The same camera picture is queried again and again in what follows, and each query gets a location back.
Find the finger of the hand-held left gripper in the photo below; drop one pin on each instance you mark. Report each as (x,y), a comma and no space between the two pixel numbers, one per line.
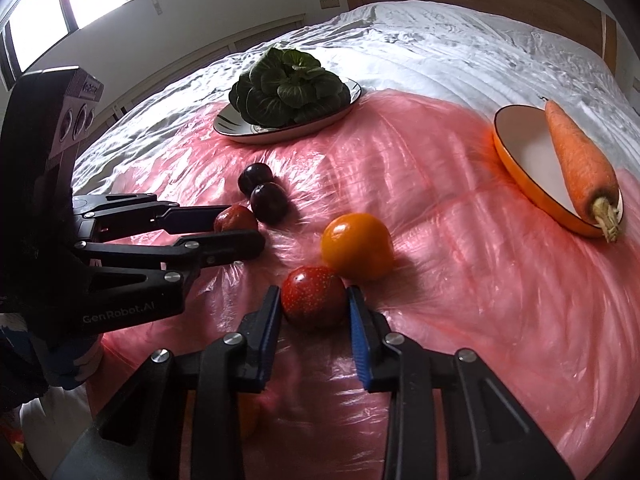
(225,249)
(195,219)

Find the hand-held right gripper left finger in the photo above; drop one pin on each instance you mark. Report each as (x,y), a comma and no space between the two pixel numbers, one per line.
(270,340)

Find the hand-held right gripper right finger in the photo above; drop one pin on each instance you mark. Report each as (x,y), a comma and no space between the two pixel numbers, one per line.
(357,345)

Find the small red apple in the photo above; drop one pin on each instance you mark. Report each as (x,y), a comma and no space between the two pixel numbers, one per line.
(313,302)
(235,217)

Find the dark purple plum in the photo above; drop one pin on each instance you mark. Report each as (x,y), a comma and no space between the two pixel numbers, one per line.
(269,203)
(254,176)

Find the orange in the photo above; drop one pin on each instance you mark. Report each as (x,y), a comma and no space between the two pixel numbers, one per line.
(357,246)

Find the person's left hand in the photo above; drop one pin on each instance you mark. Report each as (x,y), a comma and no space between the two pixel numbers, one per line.
(67,365)

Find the white plate with dark rim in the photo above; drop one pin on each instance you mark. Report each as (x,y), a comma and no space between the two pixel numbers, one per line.
(230,127)

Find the pink plastic sheet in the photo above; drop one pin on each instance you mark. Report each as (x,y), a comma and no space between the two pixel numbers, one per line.
(475,285)

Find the window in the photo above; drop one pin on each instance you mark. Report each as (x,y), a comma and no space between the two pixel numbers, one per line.
(40,25)

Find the green bok choy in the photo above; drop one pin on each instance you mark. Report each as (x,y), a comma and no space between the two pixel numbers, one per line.
(285,85)

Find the orange oval dish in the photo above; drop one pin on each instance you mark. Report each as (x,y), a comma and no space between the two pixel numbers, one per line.
(525,150)

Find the carrot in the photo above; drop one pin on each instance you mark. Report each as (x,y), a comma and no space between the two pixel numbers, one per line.
(575,160)

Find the wall socket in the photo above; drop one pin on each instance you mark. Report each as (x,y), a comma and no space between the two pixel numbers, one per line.
(330,2)

